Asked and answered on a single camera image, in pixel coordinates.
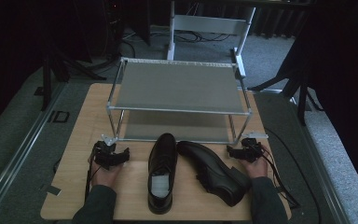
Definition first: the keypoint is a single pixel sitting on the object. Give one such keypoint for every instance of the black tape piece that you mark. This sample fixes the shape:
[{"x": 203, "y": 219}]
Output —
[{"x": 51, "y": 189}]

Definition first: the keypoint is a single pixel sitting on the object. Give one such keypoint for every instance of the metal shoe rack grey shelves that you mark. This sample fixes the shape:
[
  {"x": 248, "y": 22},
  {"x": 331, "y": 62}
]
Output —
[{"x": 180, "y": 85}]

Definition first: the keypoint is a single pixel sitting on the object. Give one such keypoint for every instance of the person's right hand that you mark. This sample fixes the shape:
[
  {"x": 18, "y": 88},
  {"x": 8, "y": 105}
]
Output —
[{"x": 257, "y": 168}]

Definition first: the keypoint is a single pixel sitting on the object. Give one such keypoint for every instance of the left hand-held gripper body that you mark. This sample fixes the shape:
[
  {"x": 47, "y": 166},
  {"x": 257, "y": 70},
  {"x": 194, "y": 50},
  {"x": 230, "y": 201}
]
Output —
[{"x": 105, "y": 153}]

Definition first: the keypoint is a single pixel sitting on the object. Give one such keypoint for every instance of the white metal stand frame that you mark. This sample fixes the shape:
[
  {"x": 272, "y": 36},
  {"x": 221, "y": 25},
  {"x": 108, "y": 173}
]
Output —
[{"x": 211, "y": 24}]

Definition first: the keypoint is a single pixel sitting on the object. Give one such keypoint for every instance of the black tripod stand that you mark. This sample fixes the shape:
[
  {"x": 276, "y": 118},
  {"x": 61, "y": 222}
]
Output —
[
  {"x": 47, "y": 81},
  {"x": 301, "y": 90}
]

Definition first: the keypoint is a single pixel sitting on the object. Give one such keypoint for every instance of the person's left hand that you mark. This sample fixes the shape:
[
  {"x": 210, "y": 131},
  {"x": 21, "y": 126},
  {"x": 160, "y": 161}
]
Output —
[{"x": 105, "y": 175}]

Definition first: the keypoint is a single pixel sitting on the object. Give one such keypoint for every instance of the metal floor rail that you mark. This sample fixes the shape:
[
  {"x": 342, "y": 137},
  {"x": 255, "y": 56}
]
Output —
[
  {"x": 323, "y": 161},
  {"x": 21, "y": 149}
]

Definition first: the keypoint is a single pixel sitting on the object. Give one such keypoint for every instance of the black leather shoe white insole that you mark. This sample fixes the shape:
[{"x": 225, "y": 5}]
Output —
[{"x": 162, "y": 161}]

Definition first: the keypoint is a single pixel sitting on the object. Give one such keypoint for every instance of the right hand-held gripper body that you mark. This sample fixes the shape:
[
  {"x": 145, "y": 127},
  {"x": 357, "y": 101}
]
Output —
[{"x": 252, "y": 151}]

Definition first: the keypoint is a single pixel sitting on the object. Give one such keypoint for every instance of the dark computer tower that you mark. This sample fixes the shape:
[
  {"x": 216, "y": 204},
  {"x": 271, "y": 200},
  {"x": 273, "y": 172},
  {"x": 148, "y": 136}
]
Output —
[{"x": 113, "y": 26}]

